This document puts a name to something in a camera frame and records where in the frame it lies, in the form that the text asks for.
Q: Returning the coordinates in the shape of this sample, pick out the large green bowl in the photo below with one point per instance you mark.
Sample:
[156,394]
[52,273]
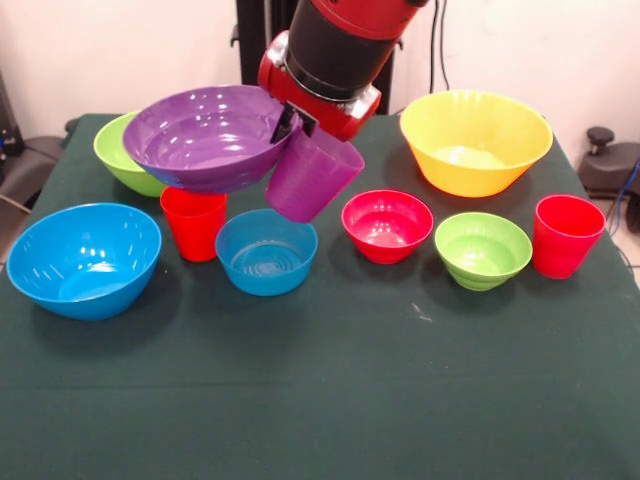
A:
[112,155]

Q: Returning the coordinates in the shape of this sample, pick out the black equipment box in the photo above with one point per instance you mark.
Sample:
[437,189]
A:
[7,125]

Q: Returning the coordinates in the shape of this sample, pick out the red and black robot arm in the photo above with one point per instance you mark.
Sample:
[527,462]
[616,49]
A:
[340,55]

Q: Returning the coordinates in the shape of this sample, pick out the black knob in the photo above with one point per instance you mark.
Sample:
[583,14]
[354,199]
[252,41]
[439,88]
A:
[600,136]

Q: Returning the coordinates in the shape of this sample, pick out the dark green tablecloth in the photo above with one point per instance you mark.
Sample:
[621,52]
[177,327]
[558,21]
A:
[320,375]

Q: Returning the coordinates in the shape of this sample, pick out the large yellow bowl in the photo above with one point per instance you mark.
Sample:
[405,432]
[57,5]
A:
[470,165]

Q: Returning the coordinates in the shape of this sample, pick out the red cup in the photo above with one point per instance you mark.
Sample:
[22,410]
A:
[192,235]
[565,250]

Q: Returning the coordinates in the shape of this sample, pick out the purple cup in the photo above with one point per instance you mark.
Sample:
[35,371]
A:
[310,185]

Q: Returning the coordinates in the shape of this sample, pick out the grey stand base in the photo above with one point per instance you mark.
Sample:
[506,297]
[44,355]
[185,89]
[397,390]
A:
[30,165]
[612,170]

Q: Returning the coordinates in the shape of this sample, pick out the small green bowl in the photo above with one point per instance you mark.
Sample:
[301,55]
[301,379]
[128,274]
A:
[480,255]

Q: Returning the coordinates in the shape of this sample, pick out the small pink bowl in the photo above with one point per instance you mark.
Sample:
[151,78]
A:
[387,235]

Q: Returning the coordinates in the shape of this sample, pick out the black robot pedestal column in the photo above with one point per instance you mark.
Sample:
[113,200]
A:
[250,50]

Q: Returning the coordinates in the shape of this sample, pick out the purple bowl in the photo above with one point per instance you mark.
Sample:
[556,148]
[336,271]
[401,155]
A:
[200,140]

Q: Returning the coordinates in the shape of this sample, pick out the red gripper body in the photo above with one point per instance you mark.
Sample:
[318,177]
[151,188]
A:
[330,117]

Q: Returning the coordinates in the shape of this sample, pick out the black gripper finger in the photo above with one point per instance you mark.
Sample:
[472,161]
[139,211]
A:
[284,127]
[308,127]

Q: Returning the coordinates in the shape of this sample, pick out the large blue bowl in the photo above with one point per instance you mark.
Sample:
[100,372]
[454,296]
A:
[85,270]

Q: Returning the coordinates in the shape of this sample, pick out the small blue bowl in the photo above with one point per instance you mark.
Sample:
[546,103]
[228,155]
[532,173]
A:
[265,270]

